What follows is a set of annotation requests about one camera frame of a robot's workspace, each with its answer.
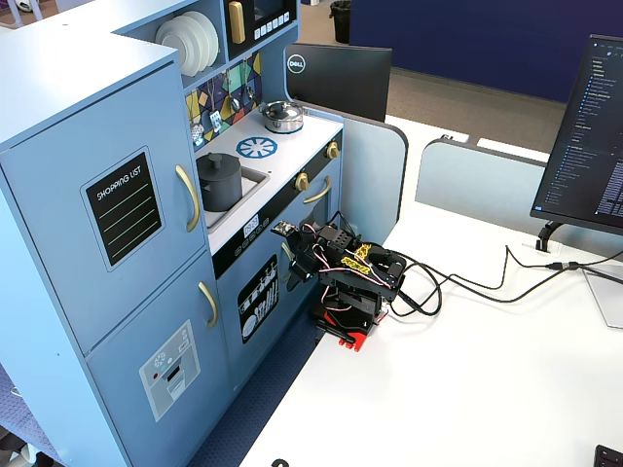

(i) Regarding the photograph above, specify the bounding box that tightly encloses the thin black cable with connector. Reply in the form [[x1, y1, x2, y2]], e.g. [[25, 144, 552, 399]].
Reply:
[[398, 244, 623, 293]]

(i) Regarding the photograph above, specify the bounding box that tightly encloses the dark blue partition panel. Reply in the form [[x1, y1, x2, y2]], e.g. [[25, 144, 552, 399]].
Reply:
[[348, 0, 623, 104]]

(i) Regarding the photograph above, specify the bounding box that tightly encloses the blue fridge door with chalkboard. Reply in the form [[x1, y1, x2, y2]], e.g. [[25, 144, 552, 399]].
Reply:
[[0, 61, 210, 355]]

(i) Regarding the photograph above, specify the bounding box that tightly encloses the black toy microwave door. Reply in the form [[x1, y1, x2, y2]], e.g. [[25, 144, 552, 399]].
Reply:
[[224, 0, 298, 60]]

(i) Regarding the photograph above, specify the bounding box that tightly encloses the short gold freezer handle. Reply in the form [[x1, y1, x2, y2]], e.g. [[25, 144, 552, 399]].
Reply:
[[198, 280, 220, 329]]

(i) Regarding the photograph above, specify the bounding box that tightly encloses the black monitor showing code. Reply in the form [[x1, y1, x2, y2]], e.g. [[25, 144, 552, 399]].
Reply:
[[530, 33, 623, 237]]

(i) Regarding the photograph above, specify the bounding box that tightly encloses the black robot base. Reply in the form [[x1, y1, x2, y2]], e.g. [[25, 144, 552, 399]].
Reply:
[[318, 286, 390, 338]]

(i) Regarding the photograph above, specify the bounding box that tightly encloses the red table clamp mount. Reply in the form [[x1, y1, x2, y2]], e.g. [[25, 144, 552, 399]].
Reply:
[[313, 310, 377, 353]]

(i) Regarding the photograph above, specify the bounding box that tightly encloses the low light blue desk divider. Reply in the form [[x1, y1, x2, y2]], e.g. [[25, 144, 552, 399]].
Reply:
[[414, 137, 623, 259]]

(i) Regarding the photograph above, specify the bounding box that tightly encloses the black Dell monitor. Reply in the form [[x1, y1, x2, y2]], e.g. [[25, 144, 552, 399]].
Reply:
[[283, 42, 393, 124]]

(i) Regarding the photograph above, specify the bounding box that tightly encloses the thick black cable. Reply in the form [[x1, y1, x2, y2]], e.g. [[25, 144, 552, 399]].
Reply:
[[388, 252, 623, 318]]

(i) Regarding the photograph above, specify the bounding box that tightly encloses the gray toy sink basin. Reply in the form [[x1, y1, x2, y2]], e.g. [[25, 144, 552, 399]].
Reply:
[[197, 164, 272, 231]]

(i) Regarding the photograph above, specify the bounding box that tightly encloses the blue dishwasher door with print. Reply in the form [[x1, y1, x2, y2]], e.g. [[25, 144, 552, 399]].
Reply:
[[215, 228, 312, 393]]

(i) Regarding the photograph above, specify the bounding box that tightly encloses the white toy plate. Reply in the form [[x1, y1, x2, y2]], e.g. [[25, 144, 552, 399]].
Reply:
[[170, 14, 213, 70], [155, 18, 202, 78], [182, 10, 221, 67]]

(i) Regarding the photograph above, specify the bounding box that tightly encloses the blue wooden toy kitchen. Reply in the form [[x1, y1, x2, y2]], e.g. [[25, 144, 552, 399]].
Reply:
[[0, 0, 345, 467]]

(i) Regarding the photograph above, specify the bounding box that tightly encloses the gray ice dispenser sticker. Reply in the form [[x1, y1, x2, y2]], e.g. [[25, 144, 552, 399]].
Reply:
[[138, 319, 202, 423]]

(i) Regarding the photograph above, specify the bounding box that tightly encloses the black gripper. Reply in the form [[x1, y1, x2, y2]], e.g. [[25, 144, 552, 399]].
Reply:
[[285, 224, 327, 293]]

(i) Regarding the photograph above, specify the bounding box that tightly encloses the silver pot lid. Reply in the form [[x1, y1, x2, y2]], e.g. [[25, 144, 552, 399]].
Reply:
[[260, 100, 304, 123]]

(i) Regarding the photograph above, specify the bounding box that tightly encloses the long gold fridge handle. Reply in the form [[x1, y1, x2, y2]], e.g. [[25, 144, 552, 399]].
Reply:
[[174, 163, 202, 234]]

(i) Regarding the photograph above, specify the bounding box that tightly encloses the black shopping list chalkboard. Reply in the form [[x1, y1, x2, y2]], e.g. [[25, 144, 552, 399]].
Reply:
[[85, 152, 163, 268]]

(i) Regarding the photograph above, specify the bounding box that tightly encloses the gold oven door handle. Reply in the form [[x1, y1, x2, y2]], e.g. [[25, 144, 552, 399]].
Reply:
[[302, 175, 333, 205]]

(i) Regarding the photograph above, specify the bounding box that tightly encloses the hanging toy spatula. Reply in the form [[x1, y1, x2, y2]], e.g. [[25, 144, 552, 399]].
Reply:
[[207, 80, 224, 135]]

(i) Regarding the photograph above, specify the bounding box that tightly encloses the hanging silver toy spoon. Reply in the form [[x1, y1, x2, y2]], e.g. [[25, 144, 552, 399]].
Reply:
[[241, 60, 258, 106]]

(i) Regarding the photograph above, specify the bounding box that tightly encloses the gold microwave handle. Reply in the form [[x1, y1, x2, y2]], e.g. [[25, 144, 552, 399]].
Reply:
[[228, 1, 246, 45]]

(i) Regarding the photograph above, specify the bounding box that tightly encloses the black trash bin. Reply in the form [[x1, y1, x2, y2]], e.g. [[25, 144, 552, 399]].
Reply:
[[329, 0, 352, 45]]

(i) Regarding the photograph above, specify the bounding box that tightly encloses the black keyboard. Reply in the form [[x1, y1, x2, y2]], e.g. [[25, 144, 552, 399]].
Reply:
[[594, 444, 623, 467]]

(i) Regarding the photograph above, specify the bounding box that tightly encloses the silver toy pot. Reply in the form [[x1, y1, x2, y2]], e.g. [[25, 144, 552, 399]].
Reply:
[[258, 100, 306, 135]]

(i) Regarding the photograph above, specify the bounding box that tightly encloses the blue freezer door with dispenser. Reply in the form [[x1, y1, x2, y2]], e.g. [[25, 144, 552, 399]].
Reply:
[[85, 247, 233, 467]]

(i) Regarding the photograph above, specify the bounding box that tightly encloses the gray monitor stand plate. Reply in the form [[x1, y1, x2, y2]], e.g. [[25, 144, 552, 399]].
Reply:
[[581, 269, 623, 330]]

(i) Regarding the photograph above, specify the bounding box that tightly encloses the dark gray toy pot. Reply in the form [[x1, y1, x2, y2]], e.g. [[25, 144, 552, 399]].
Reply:
[[197, 162, 244, 213]]

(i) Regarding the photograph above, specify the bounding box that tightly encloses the hanging silver toy ladle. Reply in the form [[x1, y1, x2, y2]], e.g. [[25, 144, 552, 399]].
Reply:
[[224, 70, 242, 114]]

